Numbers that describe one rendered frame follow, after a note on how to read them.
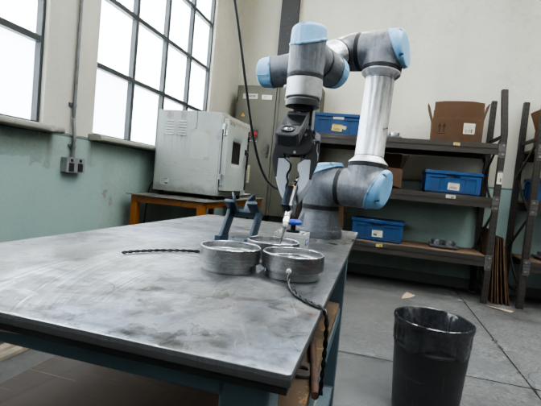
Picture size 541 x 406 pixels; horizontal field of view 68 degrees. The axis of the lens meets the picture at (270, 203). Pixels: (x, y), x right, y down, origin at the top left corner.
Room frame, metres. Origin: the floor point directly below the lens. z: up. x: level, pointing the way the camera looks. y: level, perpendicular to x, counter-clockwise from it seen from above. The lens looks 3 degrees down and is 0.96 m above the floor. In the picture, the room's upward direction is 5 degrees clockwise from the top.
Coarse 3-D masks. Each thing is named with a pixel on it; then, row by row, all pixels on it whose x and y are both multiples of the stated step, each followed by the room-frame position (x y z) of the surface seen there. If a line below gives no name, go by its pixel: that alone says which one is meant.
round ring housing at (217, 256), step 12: (216, 240) 0.72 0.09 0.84; (204, 252) 0.65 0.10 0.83; (216, 252) 0.64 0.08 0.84; (228, 252) 0.63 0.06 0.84; (240, 252) 0.64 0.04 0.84; (252, 252) 0.65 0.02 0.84; (204, 264) 0.66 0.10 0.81; (216, 264) 0.64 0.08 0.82; (228, 264) 0.63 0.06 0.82; (240, 264) 0.64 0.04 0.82; (252, 264) 0.65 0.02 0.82
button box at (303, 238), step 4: (276, 232) 0.91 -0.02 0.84; (280, 232) 0.90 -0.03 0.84; (284, 232) 0.91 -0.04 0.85; (288, 232) 0.91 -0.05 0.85; (292, 232) 0.92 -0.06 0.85; (296, 232) 0.92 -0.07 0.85; (300, 232) 0.94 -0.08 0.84; (304, 232) 0.94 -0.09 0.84; (308, 232) 0.95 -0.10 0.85; (276, 236) 0.90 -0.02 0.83; (280, 236) 0.90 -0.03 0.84; (284, 236) 0.90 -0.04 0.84; (288, 236) 0.90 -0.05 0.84; (292, 236) 0.90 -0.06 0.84; (296, 236) 0.89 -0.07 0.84; (300, 236) 0.89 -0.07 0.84; (304, 236) 0.89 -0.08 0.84; (308, 236) 0.95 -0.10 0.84; (296, 240) 0.89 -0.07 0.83; (300, 240) 0.89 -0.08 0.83; (304, 240) 0.89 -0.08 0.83; (308, 240) 0.95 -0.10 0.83; (300, 244) 0.89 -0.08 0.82; (304, 244) 0.90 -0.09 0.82; (304, 248) 0.91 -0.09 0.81
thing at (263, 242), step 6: (252, 240) 0.77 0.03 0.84; (258, 240) 0.84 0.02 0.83; (264, 240) 0.84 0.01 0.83; (270, 240) 0.85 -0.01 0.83; (276, 240) 0.85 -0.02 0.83; (282, 240) 0.84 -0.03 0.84; (288, 240) 0.83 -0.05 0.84; (294, 240) 0.82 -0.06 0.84; (264, 246) 0.75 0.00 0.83; (288, 246) 0.75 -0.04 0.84; (294, 246) 0.76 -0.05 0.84
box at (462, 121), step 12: (444, 108) 3.92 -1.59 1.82; (456, 108) 3.89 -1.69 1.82; (468, 108) 3.85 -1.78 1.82; (480, 108) 3.82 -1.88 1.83; (432, 120) 3.97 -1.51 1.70; (444, 120) 3.92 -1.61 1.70; (456, 120) 3.89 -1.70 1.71; (468, 120) 3.85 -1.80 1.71; (480, 120) 3.83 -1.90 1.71; (432, 132) 3.96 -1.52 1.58; (444, 132) 3.92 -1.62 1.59; (456, 132) 3.89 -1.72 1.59; (468, 132) 3.85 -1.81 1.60; (480, 132) 3.82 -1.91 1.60
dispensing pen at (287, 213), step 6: (294, 180) 0.84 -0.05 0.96; (288, 186) 0.82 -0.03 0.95; (288, 192) 0.81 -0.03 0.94; (288, 198) 0.80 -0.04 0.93; (282, 204) 0.80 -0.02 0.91; (288, 204) 0.79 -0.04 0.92; (288, 210) 0.80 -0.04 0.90; (288, 216) 0.80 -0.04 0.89; (288, 222) 0.80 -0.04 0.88; (282, 234) 0.78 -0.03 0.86
